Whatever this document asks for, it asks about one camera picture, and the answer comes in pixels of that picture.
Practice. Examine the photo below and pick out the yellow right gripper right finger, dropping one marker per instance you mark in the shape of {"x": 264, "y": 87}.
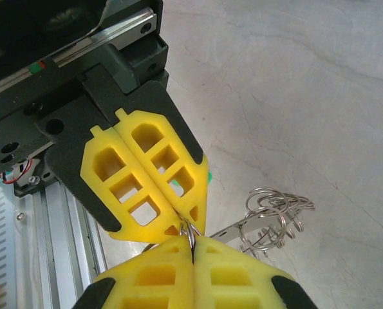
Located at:
{"x": 242, "y": 289}

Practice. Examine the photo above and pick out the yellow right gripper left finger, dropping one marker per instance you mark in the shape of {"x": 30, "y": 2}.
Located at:
{"x": 165, "y": 289}

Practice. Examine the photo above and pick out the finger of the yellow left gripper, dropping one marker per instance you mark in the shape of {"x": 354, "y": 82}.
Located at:
{"x": 175, "y": 154}
{"x": 91, "y": 180}

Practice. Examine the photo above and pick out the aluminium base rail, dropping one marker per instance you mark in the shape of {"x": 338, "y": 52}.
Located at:
{"x": 65, "y": 241}

